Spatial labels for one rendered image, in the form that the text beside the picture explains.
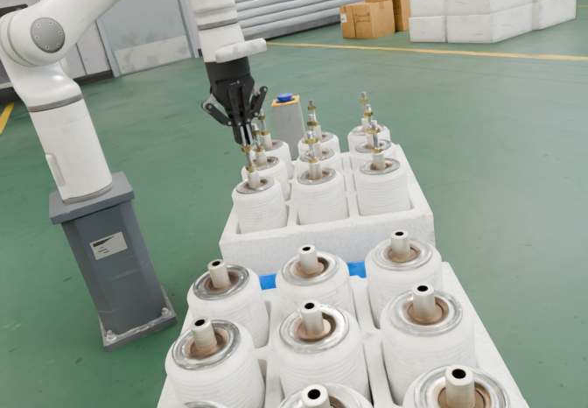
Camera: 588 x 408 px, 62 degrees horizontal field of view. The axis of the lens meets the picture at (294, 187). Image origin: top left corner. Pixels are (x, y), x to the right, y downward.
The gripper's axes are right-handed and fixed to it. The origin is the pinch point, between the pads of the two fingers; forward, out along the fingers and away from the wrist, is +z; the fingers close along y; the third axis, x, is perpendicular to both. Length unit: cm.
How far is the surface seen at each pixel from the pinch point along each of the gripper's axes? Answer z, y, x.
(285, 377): 13.5, 21.9, 41.8
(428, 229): 20.5, -19.2, 24.6
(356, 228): 18.2, -9.4, 16.9
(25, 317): 35, 46, -40
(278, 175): 12.3, -8.0, -4.7
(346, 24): 23, -287, -310
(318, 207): 14.5, -6.3, 10.7
